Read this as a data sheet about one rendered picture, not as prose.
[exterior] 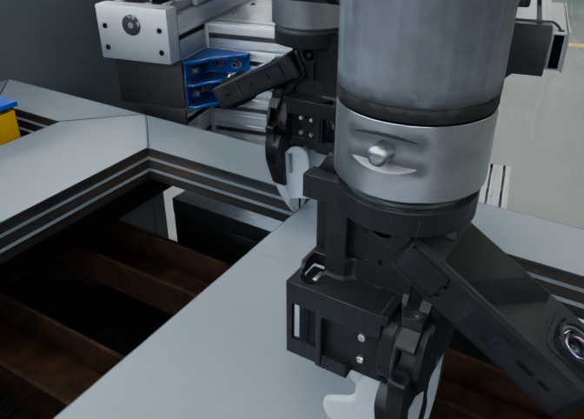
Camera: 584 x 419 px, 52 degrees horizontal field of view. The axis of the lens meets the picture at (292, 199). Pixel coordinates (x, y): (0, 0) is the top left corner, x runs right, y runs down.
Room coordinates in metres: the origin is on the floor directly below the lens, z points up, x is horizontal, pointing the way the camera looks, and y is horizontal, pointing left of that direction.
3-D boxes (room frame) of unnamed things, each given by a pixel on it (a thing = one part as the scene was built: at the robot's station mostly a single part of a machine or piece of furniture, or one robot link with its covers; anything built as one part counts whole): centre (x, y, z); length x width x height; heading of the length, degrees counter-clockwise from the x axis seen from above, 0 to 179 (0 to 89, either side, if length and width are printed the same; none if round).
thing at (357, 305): (0.27, -0.05, 1.00); 0.09 x 0.08 x 0.12; 59
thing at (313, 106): (0.58, -0.02, 1.00); 0.09 x 0.08 x 0.12; 59
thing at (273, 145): (0.57, 0.01, 0.94); 0.05 x 0.02 x 0.09; 149
